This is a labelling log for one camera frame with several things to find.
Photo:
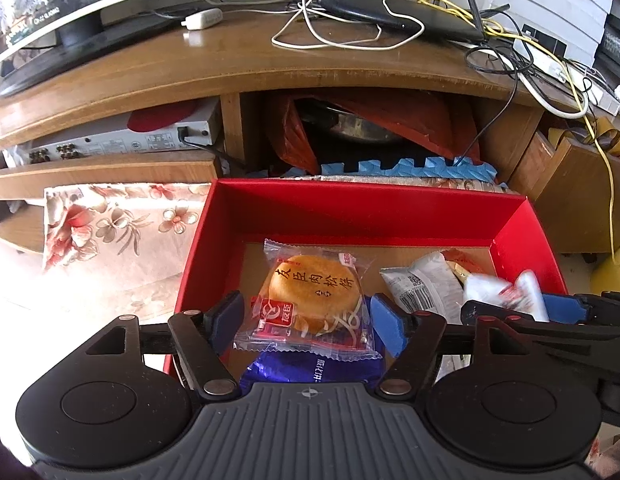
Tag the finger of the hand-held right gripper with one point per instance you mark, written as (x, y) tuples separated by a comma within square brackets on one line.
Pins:
[(565, 308), (477, 308)]

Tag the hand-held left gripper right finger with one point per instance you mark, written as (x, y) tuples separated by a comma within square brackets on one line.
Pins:
[(387, 325)]

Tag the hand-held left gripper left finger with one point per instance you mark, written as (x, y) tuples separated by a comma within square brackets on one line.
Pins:
[(225, 322)]

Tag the white sausage packet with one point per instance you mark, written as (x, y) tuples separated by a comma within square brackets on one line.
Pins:
[(520, 292)]

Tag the white hazelnut print packet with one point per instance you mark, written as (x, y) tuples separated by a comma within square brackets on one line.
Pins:
[(420, 285)]

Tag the purple wafer biscuit packet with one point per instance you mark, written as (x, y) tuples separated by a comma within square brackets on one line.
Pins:
[(290, 367)]

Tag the round pastry packet red label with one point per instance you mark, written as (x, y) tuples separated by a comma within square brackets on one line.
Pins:
[(310, 285)]

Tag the red cardboard box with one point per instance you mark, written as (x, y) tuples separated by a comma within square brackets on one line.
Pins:
[(340, 210)]

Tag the floral tablecloth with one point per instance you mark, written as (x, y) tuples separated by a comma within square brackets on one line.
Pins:
[(115, 220)]

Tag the blue foam mat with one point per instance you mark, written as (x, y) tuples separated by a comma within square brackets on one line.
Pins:
[(390, 169)]

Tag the metal pot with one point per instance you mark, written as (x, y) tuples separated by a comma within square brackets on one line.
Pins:
[(355, 127)]

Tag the silver media player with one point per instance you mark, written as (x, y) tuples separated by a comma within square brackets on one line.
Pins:
[(115, 145)]

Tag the red round lid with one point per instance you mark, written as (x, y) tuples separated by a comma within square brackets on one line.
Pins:
[(160, 117)]

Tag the white power strip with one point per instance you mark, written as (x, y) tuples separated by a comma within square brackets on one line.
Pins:
[(545, 62)]

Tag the dark clothing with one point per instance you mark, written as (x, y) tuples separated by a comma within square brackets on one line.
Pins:
[(5, 455)]

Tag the wooden television stand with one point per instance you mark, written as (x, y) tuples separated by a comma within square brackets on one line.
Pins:
[(165, 70)]

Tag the white power adapter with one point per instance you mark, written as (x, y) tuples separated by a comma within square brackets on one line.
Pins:
[(202, 20)]

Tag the white slatted panel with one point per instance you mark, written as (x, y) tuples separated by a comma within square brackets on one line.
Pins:
[(550, 5)]

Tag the black router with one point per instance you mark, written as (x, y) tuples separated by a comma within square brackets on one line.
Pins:
[(390, 12)]

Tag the black television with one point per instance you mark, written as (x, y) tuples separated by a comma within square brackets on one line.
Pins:
[(75, 30)]

